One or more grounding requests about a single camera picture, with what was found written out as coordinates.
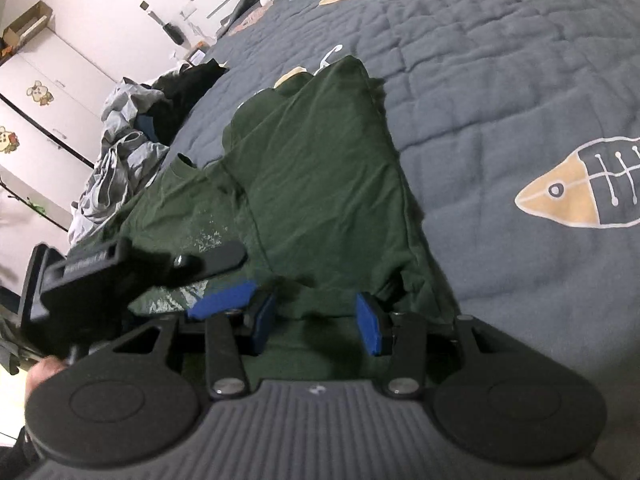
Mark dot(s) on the green leafy decoration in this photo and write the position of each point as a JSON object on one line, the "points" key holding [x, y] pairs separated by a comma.
{"points": [[36, 206]]}

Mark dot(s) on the grey printed quilt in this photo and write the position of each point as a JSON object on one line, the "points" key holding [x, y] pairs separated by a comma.
{"points": [[500, 85]]}

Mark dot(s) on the black garment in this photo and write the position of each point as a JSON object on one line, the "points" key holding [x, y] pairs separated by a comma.
{"points": [[192, 87]]}

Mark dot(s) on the black wall-hung object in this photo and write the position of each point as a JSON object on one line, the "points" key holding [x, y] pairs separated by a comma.
{"points": [[172, 30]]}

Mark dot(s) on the pile of grey clothes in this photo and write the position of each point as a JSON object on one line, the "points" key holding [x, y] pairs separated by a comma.
{"points": [[115, 170]]}

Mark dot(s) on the white wardrobe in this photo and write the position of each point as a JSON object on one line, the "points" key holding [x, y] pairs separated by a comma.
{"points": [[65, 85]]}

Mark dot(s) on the open cardboard box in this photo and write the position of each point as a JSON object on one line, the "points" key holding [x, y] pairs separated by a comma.
{"points": [[27, 22]]}

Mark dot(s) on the bear sticker with red bow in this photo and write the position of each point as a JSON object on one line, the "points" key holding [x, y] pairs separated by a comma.
{"points": [[6, 140]]}

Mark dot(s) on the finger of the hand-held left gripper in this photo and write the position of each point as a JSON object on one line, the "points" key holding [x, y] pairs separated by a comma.
{"points": [[222, 300], [215, 259]]}

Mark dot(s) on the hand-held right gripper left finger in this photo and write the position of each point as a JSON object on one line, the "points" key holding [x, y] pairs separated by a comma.
{"points": [[262, 322]]}

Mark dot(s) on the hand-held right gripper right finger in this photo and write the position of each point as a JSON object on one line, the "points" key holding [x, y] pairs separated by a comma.
{"points": [[367, 322]]}

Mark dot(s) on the person's left hand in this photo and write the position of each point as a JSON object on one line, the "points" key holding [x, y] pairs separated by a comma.
{"points": [[45, 372]]}

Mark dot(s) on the green t-shirt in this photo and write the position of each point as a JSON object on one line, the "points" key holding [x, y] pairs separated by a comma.
{"points": [[320, 185]]}

